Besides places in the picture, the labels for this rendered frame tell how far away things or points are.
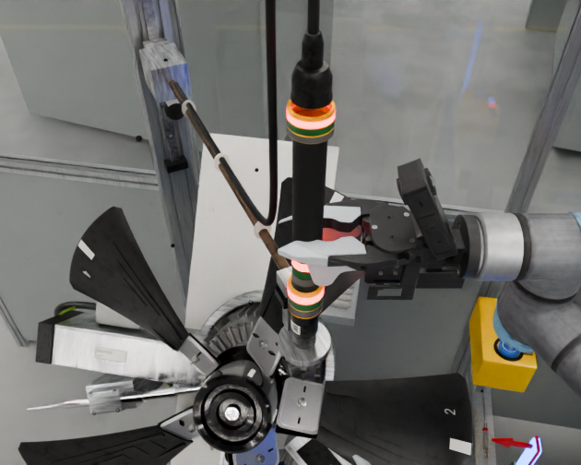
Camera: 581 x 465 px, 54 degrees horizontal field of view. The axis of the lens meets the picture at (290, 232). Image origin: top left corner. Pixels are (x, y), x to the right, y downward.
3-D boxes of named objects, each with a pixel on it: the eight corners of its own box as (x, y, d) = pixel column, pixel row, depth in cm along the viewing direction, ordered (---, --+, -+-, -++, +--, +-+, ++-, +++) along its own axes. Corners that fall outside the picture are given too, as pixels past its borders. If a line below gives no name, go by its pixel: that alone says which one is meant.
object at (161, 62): (144, 82, 115) (136, 42, 109) (177, 75, 117) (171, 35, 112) (158, 107, 109) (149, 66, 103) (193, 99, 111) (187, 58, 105)
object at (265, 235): (169, 87, 107) (168, 80, 106) (176, 86, 107) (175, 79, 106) (287, 285, 72) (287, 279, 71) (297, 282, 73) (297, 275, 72)
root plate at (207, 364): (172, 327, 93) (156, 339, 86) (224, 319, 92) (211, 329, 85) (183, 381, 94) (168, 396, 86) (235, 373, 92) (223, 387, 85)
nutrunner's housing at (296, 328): (284, 349, 78) (280, 27, 46) (310, 339, 79) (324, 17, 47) (296, 371, 76) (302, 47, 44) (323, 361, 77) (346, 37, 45)
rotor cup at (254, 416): (198, 351, 95) (172, 375, 82) (282, 337, 93) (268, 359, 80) (216, 434, 96) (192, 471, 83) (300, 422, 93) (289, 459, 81)
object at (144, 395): (216, 391, 98) (31, 412, 103) (214, 378, 98) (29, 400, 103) (213, 396, 96) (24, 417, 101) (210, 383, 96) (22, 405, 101)
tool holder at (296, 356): (263, 323, 78) (261, 276, 71) (309, 305, 80) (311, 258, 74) (290, 375, 72) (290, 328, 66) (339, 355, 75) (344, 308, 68)
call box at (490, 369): (467, 325, 125) (478, 294, 117) (514, 331, 124) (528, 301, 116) (470, 388, 114) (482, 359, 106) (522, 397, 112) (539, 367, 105)
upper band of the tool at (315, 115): (279, 126, 53) (278, 99, 51) (320, 115, 54) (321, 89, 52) (299, 151, 50) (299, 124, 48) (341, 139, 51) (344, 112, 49)
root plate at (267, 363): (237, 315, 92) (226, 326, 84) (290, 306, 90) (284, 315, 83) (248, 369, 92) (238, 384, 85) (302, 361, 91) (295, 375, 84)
